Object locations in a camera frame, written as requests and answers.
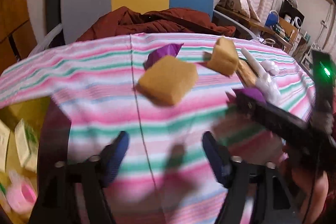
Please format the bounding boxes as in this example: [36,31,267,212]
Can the white plastic bag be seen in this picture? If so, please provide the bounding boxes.
[241,48,281,105]

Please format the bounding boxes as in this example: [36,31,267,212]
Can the yellow sponge block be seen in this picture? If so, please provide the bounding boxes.
[207,37,239,76]
[138,55,198,105]

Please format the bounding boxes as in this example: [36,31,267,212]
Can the purple snack packet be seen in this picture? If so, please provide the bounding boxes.
[143,43,183,70]

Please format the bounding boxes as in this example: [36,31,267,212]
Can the person's right hand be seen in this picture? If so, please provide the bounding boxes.
[280,144,336,224]

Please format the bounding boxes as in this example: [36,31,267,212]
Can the pink striped tablecloth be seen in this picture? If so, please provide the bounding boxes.
[1,34,282,223]

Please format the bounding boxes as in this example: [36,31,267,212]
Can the pale green box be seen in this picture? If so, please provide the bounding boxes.
[14,119,39,173]

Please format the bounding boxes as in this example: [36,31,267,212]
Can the biscuit packet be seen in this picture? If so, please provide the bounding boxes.
[237,59,257,88]

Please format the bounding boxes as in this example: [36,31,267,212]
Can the pink tape roll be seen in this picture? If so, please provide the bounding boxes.
[5,170,37,215]

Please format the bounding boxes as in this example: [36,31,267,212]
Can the wooden side table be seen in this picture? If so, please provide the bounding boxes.
[215,6,291,50]

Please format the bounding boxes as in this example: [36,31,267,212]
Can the blue folding chair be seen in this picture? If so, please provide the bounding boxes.
[265,10,279,27]

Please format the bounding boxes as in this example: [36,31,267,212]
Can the dark red jacket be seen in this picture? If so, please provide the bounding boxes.
[77,6,236,42]

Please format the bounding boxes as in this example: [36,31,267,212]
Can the wooden cabinet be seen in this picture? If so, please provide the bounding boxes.
[1,0,37,72]

